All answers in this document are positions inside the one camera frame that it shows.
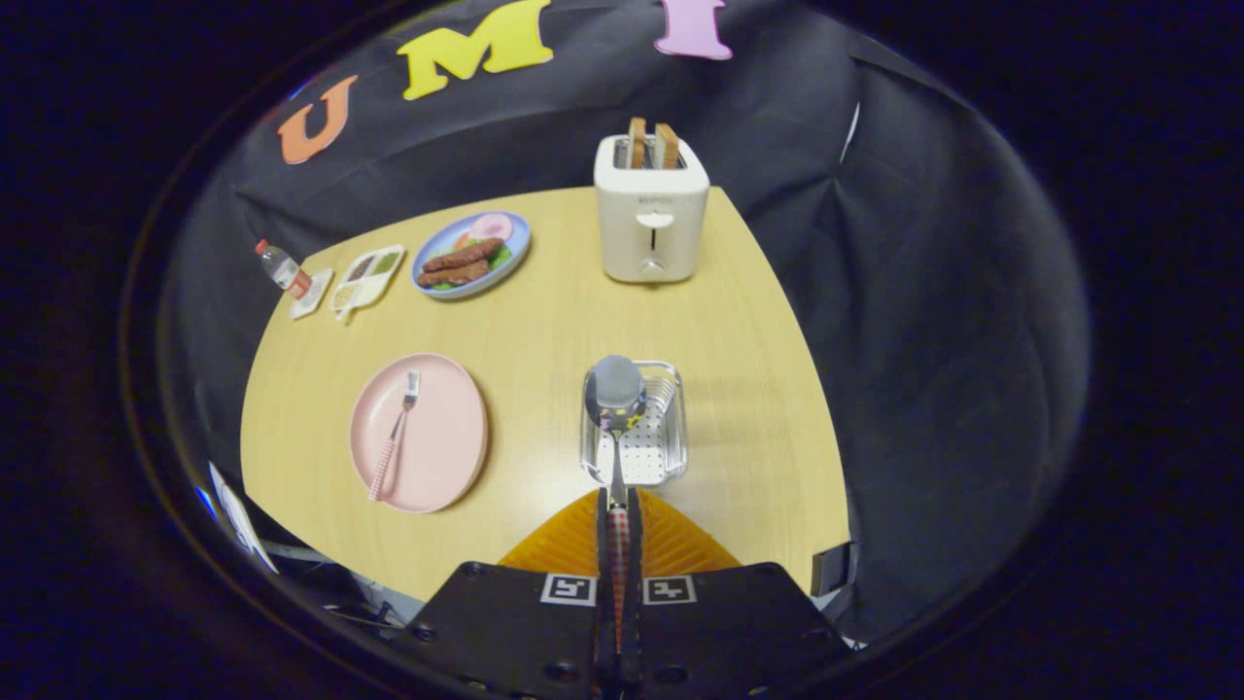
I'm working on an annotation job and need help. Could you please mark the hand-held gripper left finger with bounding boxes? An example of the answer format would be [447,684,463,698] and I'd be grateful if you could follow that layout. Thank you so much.
[403,489,620,700]

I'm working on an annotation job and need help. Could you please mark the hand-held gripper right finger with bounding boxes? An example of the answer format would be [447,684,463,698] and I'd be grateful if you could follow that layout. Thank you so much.
[619,489,851,700]

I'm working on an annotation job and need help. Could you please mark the spoon with pink checked handle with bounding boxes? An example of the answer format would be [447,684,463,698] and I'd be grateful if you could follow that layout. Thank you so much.
[583,355,647,657]

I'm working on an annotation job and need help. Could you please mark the fork with pink checked handle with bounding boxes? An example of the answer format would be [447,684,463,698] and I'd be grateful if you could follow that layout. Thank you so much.
[367,369,422,504]

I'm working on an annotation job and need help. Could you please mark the pink plate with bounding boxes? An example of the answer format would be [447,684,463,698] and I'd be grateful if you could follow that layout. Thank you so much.
[349,352,490,514]

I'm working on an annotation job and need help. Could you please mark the white toaster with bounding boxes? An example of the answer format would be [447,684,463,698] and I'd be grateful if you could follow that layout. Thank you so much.
[594,134,710,285]

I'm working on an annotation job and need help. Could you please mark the brown meat strip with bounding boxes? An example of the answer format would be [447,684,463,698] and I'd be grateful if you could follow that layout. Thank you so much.
[423,237,506,273]
[418,259,492,289]

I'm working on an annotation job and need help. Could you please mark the blue plate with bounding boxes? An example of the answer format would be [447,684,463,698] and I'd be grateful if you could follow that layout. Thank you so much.
[410,211,533,300]

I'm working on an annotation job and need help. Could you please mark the white divided seed tray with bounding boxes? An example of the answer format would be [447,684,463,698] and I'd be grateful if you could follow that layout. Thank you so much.
[328,244,406,324]

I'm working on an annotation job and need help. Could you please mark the white paper sheet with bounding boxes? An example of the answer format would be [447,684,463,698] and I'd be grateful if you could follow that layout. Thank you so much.
[207,462,278,575]

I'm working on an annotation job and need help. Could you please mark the white square coaster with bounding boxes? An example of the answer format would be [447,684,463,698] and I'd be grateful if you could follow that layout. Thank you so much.
[290,268,334,321]

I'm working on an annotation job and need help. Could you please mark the clear plastic water bottle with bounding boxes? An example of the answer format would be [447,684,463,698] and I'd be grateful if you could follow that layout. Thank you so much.
[255,239,314,299]

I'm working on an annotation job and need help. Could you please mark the metal wire basket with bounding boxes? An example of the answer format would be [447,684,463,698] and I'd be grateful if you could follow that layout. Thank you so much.
[579,360,689,487]

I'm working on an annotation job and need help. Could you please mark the black table bracket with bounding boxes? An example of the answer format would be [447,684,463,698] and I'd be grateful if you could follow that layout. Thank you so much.
[810,542,858,598]

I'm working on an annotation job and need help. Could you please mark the grey table frame bar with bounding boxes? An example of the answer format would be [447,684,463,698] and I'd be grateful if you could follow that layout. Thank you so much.
[260,540,336,567]

